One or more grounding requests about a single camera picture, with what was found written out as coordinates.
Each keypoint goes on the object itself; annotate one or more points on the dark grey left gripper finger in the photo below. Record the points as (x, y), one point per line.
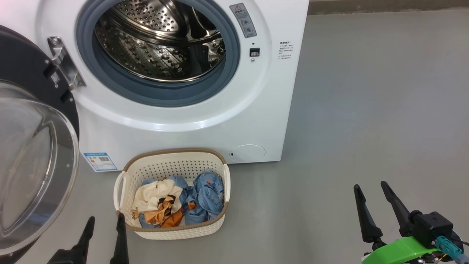
(120, 242)
(86, 236)

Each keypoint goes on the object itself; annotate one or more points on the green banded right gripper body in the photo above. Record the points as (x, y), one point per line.
(395, 253)

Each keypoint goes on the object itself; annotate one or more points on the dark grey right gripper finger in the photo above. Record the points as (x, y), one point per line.
(368, 223)
(397, 209)

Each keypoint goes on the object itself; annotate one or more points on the cream cartoon print garment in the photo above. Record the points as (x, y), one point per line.
(152, 196)

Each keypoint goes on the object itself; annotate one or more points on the black rimmed glass washer door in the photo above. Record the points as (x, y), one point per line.
(33, 165)

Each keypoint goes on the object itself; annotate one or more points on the blue denim garment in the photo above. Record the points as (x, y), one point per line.
(207, 196)

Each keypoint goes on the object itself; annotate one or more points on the cream perforated laundry basket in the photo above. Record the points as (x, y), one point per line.
(176, 163)

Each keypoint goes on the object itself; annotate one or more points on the white front-load washing machine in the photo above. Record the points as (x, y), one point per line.
(183, 128)

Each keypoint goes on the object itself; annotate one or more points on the grey rubber door seal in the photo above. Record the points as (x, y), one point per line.
(154, 93)

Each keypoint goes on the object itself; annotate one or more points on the metal door hinge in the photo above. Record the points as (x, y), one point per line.
(66, 64)

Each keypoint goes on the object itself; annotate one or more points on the blue energy label sticker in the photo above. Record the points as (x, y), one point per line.
(99, 161)

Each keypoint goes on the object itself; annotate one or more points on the round white filter cover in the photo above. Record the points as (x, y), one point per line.
(247, 153)

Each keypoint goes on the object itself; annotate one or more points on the perforated steel washer drum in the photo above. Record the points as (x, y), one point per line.
(157, 47)

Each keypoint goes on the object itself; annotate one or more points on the grey warning label sticker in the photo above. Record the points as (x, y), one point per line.
(243, 20)

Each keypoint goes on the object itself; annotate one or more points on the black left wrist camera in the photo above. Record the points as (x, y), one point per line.
(66, 258)

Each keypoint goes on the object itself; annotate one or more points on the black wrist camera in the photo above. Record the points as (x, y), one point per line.
(66, 258)
(432, 225)

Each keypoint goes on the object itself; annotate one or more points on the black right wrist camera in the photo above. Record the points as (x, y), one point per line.
(432, 225)

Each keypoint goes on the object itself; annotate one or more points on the teal right camera connector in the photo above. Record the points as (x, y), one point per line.
(447, 247)

